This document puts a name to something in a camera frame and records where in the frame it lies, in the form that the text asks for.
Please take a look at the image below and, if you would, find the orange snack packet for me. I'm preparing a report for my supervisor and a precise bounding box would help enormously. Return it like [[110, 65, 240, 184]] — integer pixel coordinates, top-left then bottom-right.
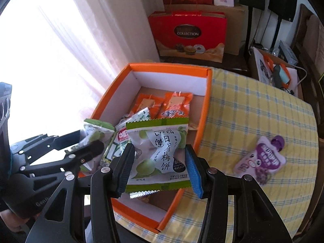
[[132, 93, 164, 118], [157, 92, 193, 119]]

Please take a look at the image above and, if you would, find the brown sofa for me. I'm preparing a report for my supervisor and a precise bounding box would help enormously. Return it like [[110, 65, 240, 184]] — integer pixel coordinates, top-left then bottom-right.
[[294, 3, 324, 102]]

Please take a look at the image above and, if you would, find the white cable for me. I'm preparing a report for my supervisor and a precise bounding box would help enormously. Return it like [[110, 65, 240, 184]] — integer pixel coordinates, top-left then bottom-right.
[[294, 65, 308, 92]]

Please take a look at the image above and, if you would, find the white curtain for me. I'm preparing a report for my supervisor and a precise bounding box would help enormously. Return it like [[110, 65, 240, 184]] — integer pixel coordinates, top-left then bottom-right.
[[58, 0, 168, 122]]

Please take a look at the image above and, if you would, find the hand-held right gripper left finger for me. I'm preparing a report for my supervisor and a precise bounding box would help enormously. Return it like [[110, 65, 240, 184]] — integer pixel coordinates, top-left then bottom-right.
[[24, 143, 136, 243]]

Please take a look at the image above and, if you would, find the orange plastic item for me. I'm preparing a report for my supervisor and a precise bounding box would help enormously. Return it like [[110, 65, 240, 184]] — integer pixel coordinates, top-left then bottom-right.
[[263, 55, 275, 69]]

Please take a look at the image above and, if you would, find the open cardboard box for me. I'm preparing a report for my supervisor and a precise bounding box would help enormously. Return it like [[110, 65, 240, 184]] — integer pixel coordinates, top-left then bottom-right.
[[249, 47, 304, 99]]

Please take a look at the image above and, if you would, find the red gift box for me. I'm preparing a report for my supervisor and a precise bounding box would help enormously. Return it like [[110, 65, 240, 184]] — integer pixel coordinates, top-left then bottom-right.
[[148, 11, 228, 64]]

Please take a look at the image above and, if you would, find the green plum snack packet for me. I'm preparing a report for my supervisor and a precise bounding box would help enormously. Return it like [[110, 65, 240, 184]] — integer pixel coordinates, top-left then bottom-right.
[[81, 118, 116, 175], [126, 117, 193, 200]]

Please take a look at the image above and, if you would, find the purple jelly pouch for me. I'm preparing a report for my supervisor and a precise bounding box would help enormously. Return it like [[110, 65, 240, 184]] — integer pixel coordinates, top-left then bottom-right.
[[233, 135, 287, 186]]

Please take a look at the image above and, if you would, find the yellow checkered cloth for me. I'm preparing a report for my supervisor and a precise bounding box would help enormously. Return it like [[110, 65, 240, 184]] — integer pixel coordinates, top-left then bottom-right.
[[119, 67, 320, 243]]

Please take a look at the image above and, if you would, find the person's left hand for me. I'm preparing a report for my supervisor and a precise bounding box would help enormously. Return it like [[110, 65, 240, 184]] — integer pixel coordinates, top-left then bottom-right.
[[0, 208, 38, 239]]

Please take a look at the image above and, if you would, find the grey appliance box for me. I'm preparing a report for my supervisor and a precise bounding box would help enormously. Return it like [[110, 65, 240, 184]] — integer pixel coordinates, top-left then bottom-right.
[[278, 40, 299, 65]]

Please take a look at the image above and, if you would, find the black speaker stand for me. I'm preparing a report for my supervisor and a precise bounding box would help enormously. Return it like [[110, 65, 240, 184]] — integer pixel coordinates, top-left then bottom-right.
[[271, 18, 283, 54], [246, 6, 255, 49]]

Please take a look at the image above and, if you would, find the brown cardboard box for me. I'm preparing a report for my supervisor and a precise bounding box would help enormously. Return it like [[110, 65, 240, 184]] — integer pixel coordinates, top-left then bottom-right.
[[165, 3, 249, 56]]

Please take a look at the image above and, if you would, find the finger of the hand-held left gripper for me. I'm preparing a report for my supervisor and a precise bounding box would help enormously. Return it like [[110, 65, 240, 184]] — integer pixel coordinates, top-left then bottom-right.
[[18, 139, 106, 178], [10, 130, 88, 162]]

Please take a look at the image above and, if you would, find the teal handheld device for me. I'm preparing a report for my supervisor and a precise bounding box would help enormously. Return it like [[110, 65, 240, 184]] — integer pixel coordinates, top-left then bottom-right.
[[272, 64, 292, 89]]

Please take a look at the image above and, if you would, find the green white seaweed packet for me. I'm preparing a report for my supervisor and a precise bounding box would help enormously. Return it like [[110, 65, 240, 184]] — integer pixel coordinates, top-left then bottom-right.
[[102, 107, 151, 166]]

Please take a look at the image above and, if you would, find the orange cardboard box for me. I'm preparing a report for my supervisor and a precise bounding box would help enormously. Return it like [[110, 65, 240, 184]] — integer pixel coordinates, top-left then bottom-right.
[[77, 62, 213, 233]]

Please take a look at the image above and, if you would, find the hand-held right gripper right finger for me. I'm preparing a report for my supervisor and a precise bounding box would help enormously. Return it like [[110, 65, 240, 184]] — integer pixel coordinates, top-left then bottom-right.
[[184, 144, 294, 243]]

